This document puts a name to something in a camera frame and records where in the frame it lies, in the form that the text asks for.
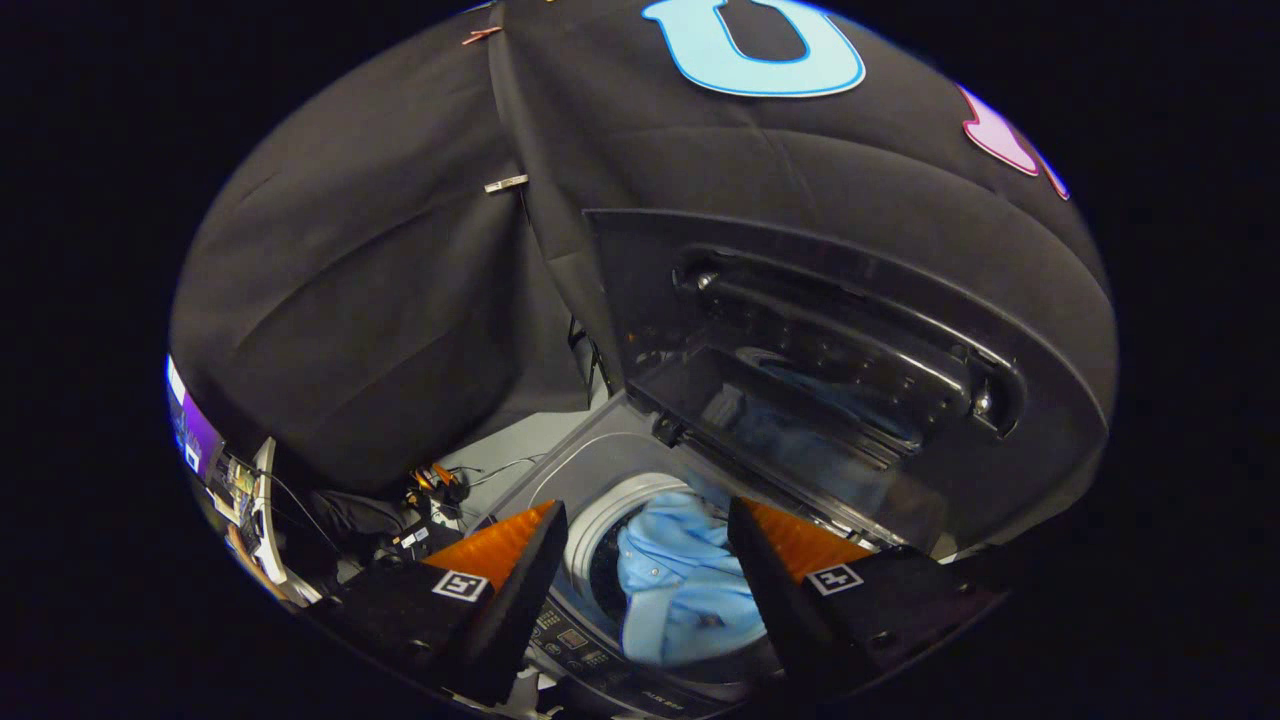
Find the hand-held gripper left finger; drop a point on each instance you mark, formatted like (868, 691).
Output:
(500, 620)

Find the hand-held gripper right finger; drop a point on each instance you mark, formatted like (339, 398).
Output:
(780, 620)

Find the light blue button shirt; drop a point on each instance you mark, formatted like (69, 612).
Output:
(670, 570)

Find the dark washing machine lid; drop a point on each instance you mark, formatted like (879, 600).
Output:
(1040, 330)

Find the orange black tool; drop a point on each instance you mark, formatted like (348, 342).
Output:
(436, 480)

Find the black backdrop cloth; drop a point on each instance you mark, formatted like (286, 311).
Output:
(380, 300)

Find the computer monitor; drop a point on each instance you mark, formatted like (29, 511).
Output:
(195, 430)

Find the white clothespin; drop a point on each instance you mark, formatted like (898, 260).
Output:
(505, 183)

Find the pink clothespin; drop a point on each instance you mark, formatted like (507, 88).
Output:
(480, 35)

